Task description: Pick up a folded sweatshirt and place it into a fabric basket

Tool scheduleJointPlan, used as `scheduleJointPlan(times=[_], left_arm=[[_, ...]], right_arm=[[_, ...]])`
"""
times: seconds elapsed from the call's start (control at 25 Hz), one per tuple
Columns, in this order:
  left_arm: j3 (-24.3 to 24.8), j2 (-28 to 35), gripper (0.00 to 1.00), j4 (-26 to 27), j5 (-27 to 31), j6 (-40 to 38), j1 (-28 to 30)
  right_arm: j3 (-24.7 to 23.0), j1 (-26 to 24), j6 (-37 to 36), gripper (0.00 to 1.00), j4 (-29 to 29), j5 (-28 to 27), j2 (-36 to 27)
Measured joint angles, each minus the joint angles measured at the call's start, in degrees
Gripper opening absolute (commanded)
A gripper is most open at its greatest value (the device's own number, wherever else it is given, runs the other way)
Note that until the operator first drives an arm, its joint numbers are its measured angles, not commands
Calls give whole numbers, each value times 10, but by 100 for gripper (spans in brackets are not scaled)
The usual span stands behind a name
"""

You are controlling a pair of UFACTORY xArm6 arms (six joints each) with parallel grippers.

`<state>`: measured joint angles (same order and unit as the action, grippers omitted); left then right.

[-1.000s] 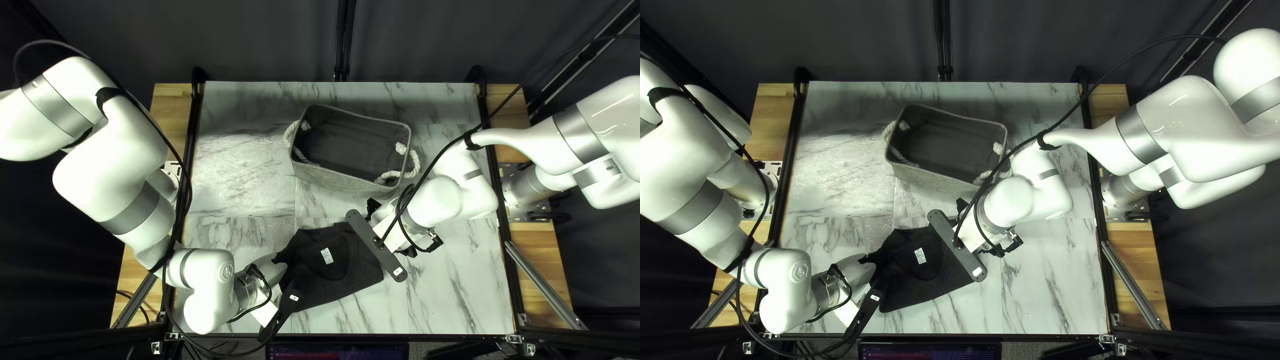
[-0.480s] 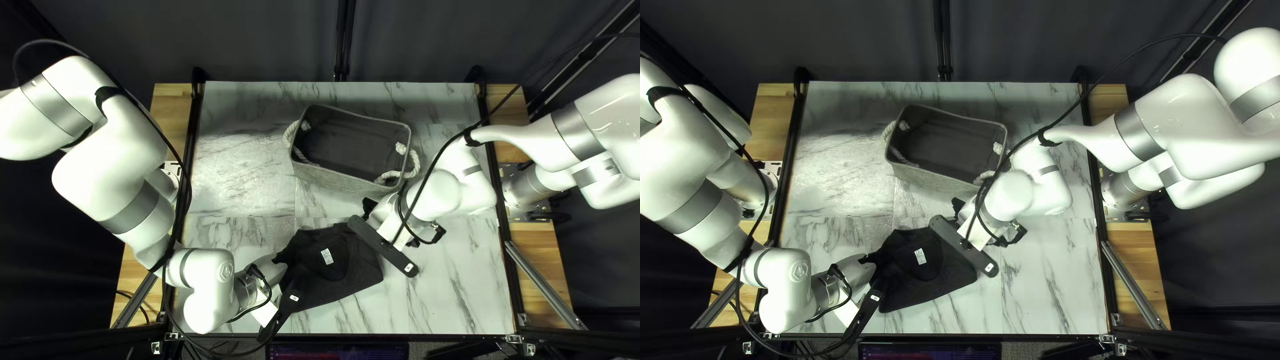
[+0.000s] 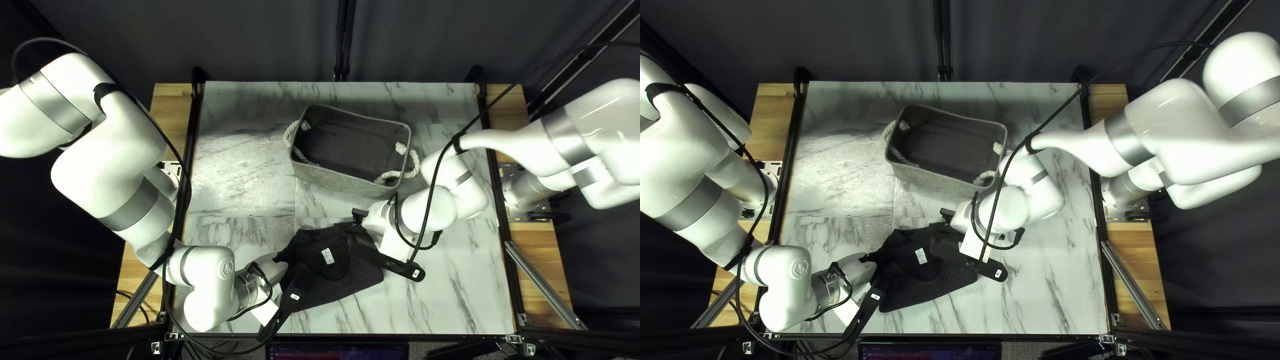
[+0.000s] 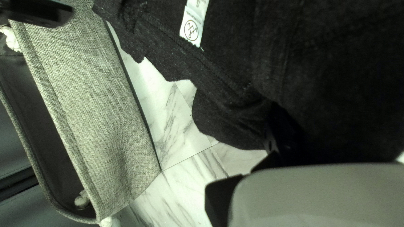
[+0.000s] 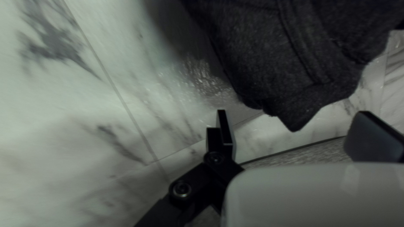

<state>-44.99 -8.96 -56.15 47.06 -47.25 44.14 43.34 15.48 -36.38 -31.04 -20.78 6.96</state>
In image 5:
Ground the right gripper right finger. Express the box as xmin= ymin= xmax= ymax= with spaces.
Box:
xmin=344 ymin=111 xmax=404 ymax=163

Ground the black sweatshirt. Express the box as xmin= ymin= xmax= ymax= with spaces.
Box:
xmin=180 ymin=0 xmax=404 ymax=132

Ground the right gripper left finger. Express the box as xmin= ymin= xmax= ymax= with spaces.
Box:
xmin=134 ymin=110 xmax=244 ymax=227

